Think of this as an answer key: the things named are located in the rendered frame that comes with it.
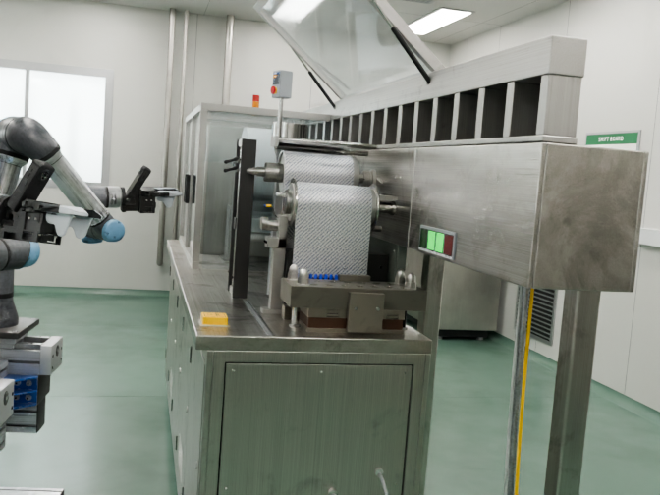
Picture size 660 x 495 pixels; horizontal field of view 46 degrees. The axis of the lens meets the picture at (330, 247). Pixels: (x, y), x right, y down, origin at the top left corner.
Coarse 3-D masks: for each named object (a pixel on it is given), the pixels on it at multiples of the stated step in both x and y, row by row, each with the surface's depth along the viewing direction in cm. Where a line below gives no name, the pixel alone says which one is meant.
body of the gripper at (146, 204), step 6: (126, 192) 269; (138, 192) 269; (144, 192) 267; (126, 198) 268; (132, 198) 268; (138, 198) 269; (144, 198) 268; (150, 198) 269; (126, 204) 268; (132, 204) 269; (138, 204) 269; (144, 204) 269; (150, 204) 270; (126, 210) 270; (132, 210) 271; (138, 210) 271; (144, 210) 270; (150, 210) 271
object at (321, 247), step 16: (304, 224) 231; (320, 224) 232; (336, 224) 233; (352, 224) 234; (368, 224) 236; (304, 240) 231; (320, 240) 233; (336, 240) 234; (352, 240) 235; (368, 240) 236; (304, 256) 232; (320, 256) 233; (336, 256) 234; (352, 256) 236; (320, 272) 234; (336, 272) 235; (352, 272) 236
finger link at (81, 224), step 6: (90, 210) 152; (78, 216) 153; (84, 216) 152; (90, 216) 151; (96, 216) 151; (72, 222) 154; (78, 222) 153; (84, 222) 153; (90, 222) 153; (78, 228) 153; (84, 228) 153; (78, 234) 153; (84, 234) 153
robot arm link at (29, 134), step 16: (16, 128) 233; (32, 128) 234; (16, 144) 234; (32, 144) 233; (48, 144) 235; (48, 160) 236; (64, 160) 240; (64, 176) 240; (80, 176) 245; (64, 192) 244; (80, 192) 244; (96, 208) 248; (96, 224) 250; (112, 224) 251; (112, 240) 251
